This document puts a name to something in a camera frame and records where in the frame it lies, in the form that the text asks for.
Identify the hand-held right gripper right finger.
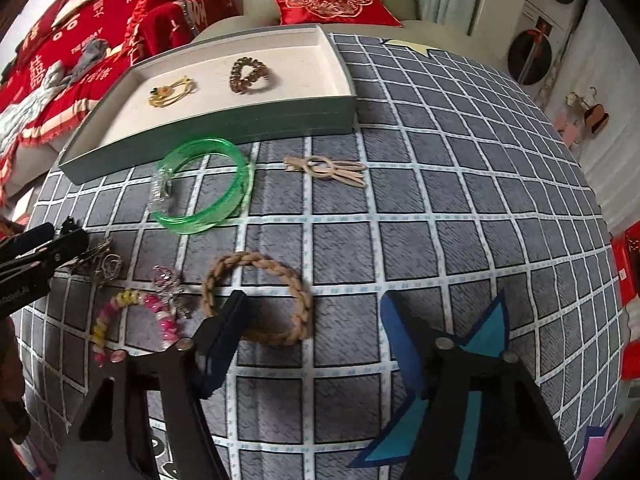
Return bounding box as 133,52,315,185
379,294,576,480

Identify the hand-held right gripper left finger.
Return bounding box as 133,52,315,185
52,290,249,480

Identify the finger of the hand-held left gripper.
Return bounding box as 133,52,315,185
0,223,56,257
7,230,91,277

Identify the silver metal hair clip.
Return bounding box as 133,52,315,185
70,240,123,288

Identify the silver pink crystal charm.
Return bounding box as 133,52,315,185
152,264,193,321

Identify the brown braided hair band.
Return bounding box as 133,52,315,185
200,251,315,347

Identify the pink yellow bead bracelet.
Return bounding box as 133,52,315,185
91,289,186,365

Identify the clear plastic hair clip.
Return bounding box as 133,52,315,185
150,167,174,211

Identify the green plastic bangle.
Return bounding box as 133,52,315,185
150,136,253,237

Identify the beige hair clip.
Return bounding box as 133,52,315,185
283,155,368,190

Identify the pale sofa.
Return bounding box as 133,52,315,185
0,130,76,206

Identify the grey crumpled cloth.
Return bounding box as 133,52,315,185
0,40,111,156

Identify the grey checked tablecloth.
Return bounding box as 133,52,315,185
10,32,631,480

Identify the pink star patch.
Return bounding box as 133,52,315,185
580,425,608,480

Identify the red box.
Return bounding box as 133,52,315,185
610,232,640,381

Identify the red covered sofa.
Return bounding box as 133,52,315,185
0,0,243,201

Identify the yellow star patch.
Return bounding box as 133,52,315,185
382,37,433,58

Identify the white standing air conditioner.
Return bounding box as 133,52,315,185
505,0,593,103

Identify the yellow cord bead bracelet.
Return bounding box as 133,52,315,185
147,76,197,108

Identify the brown spiral hair tie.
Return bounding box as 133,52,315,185
229,57,273,95

